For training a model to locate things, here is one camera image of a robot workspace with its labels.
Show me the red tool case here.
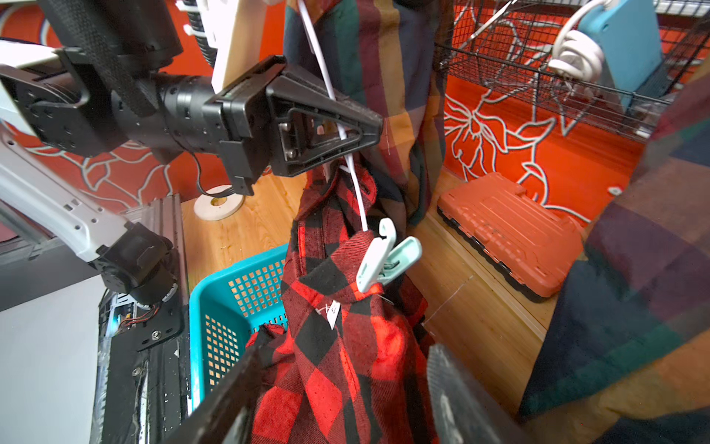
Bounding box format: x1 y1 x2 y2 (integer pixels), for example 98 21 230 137
436 173 582 303

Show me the dark plaid shirt left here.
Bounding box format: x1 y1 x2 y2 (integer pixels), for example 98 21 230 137
284 1 453 231

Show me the dark multicolour plaid shirt right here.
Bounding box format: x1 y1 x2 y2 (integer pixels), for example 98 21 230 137
518 74 709 443

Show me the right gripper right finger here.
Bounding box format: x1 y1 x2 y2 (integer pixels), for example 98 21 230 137
426 344 532 443

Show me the white tape roll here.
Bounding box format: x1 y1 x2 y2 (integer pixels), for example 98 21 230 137
193 194 244 221

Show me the red black plaid shirt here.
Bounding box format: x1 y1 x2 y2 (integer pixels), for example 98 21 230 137
250 168 437 443

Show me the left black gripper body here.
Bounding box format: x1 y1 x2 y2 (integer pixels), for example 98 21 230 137
202 55 286 195

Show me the white wire hanger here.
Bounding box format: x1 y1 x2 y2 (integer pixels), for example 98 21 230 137
296 0 372 234

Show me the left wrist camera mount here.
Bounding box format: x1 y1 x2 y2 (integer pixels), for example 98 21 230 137
176 0 278 93

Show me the black wire basket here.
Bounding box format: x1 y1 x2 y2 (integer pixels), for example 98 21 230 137
436 0 709 141

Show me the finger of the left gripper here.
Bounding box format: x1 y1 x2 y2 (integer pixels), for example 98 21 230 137
266 74 384 177

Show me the mint green clothespin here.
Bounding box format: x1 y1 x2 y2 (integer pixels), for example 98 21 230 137
356 218 423 293

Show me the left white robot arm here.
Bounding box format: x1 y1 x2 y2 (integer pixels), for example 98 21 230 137
1 1 383 306

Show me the teal plastic basket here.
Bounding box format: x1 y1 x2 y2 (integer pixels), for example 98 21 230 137
189 245 288 409

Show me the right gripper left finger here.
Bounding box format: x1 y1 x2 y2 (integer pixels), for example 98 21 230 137
165 327 272 443

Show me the teal box with cable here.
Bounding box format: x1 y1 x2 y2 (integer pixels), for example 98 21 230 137
547 1 663 111

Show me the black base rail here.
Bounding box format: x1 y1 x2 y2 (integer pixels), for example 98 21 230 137
89 195 190 443

